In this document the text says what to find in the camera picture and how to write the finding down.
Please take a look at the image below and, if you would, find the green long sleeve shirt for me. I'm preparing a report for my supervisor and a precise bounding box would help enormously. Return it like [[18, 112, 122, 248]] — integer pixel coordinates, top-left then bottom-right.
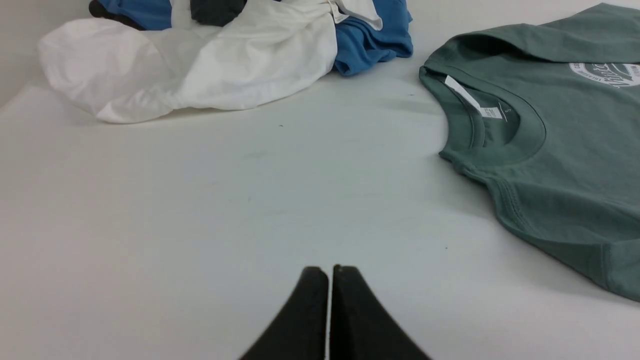
[[419, 3, 640, 301]]

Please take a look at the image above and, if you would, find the dark grey shirt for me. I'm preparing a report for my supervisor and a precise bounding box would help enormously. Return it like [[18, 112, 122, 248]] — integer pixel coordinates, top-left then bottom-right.
[[88, 0, 247, 31]]

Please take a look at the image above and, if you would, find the blue shirt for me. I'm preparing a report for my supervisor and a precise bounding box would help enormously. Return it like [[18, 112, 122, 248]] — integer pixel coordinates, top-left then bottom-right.
[[98, 0, 414, 77]]

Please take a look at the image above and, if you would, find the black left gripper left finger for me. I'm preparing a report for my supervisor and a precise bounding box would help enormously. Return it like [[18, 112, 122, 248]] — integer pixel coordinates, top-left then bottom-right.
[[241, 266, 329, 360]]

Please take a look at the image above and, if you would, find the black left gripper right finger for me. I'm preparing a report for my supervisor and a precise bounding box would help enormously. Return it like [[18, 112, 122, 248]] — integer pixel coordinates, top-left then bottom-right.
[[330, 264, 430, 360]]

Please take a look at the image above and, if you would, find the white shirt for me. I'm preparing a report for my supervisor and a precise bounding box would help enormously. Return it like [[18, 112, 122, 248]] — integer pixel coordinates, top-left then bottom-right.
[[38, 0, 384, 125]]

